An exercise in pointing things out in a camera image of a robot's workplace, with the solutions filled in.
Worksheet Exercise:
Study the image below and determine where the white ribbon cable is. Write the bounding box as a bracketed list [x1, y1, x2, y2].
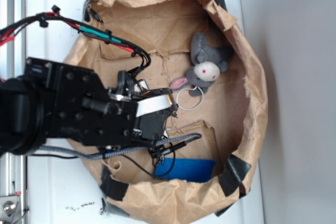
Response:
[135, 94, 170, 118]

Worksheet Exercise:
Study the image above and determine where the black cable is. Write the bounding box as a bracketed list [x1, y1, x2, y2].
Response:
[34, 140, 190, 180]

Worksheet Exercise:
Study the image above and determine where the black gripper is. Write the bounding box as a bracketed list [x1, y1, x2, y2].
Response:
[24, 58, 178, 147]

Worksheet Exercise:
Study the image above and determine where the blue sponge block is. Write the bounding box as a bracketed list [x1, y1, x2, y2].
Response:
[154, 158, 216, 183]

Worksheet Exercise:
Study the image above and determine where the brown paper bag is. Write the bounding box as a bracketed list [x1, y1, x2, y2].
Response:
[64, 0, 269, 224]

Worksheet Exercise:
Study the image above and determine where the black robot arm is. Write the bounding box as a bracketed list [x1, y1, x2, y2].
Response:
[1, 58, 178, 155]

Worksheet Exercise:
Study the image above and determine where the grey braided cable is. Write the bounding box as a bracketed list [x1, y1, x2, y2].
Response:
[34, 133, 202, 161]

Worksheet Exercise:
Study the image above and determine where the grey plush mouse toy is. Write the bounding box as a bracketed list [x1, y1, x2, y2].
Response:
[170, 32, 234, 100]

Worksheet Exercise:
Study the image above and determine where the red black green wire bundle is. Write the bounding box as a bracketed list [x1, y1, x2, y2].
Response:
[0, 5, 152, 78]

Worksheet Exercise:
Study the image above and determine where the aluminium rail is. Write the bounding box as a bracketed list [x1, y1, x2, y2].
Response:
[1, 0, 29, 223]

